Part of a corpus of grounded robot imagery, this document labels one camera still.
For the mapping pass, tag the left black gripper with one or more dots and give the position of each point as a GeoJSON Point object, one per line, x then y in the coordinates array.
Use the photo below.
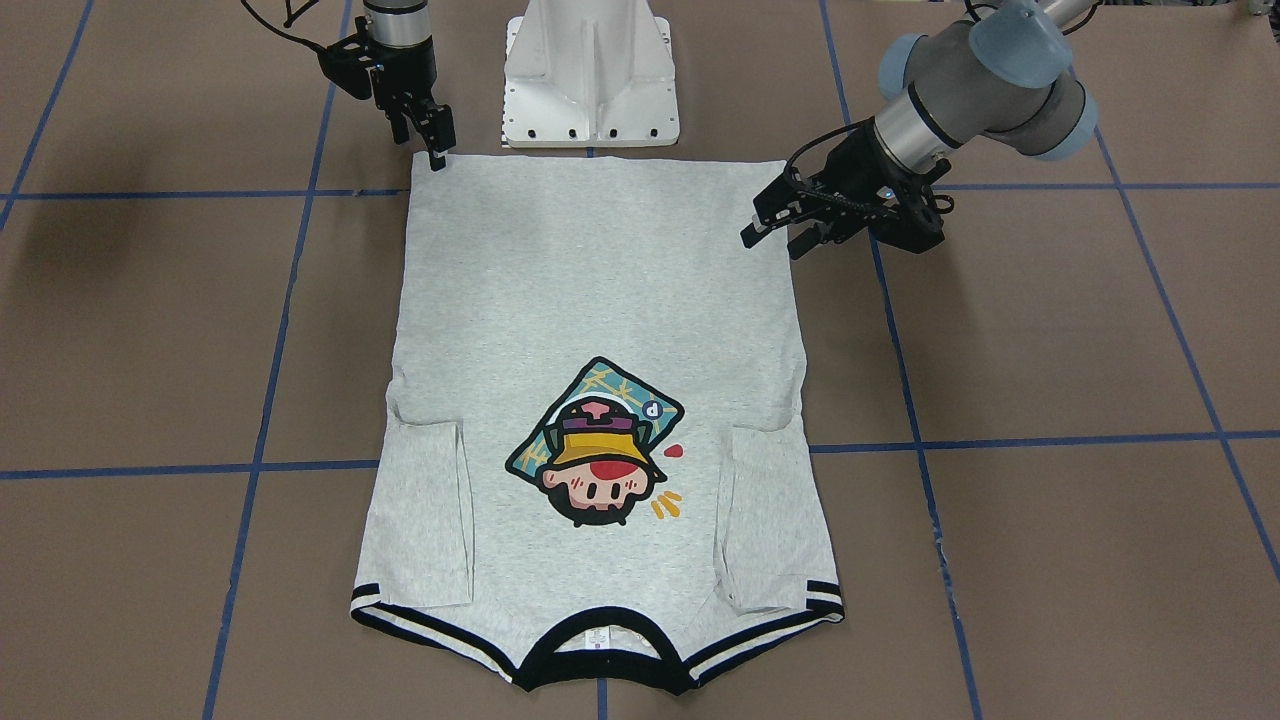
{"type": "Point", "coordinates": [858, 160]}

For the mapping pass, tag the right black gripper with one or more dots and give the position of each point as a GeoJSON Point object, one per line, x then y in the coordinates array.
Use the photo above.
{"type": "Point", "coordinates": [404, 68]}

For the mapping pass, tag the grey cartoon print t-shirt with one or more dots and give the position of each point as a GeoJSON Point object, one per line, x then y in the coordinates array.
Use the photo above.
{"type": "Point", "coordinates": [595, 460]}

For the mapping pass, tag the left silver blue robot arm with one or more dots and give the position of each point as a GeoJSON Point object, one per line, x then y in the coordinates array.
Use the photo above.
{"type": "Point", "coordinates": [1002, 71]}

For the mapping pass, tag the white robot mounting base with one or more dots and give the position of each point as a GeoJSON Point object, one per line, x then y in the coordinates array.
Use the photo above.
{"type": "Point", "coordinates": [597, 74]}

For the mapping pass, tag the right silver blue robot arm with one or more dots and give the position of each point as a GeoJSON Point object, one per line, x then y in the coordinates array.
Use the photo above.
{"type": "Point", "coordinates": [397, 24]}

